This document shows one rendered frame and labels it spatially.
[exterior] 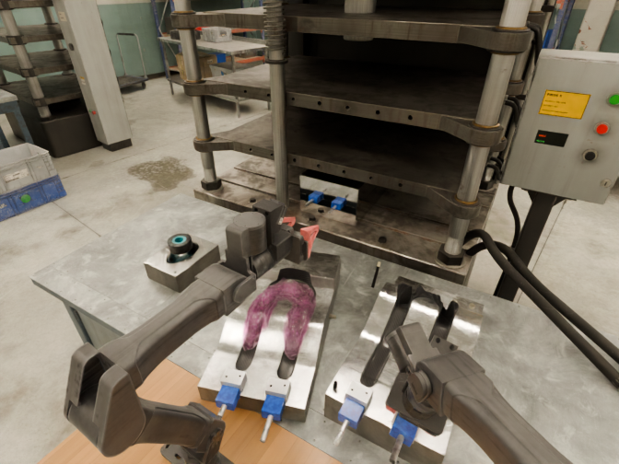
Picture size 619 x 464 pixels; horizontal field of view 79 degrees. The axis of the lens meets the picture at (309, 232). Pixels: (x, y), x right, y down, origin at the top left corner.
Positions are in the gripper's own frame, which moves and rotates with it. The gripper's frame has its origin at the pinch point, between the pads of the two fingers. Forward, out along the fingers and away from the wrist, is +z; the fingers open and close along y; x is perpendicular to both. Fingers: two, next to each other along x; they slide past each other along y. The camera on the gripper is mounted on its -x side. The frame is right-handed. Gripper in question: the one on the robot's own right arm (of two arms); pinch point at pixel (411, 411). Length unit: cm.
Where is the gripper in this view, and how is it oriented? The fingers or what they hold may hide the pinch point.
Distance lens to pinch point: 83.5
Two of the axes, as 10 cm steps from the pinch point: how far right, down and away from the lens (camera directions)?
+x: -5.1, 7.2, -4.6
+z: 0.7, 5.7, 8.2
